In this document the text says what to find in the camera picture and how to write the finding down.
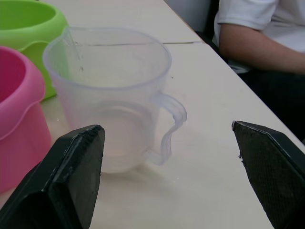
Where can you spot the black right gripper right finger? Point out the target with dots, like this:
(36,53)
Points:
(271,171)

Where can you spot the clear plastic measuring cup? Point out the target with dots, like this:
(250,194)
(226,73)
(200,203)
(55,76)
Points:
(107,100)

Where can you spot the person in white t-shirt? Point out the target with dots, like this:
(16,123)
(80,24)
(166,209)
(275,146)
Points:
(262,47)

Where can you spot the green plastic bucket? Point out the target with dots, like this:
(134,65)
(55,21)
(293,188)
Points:
(31,28)

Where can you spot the pink plastic bucket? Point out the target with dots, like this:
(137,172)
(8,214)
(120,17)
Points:
(19,119)

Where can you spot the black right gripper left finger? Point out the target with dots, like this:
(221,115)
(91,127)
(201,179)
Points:
(64,181)

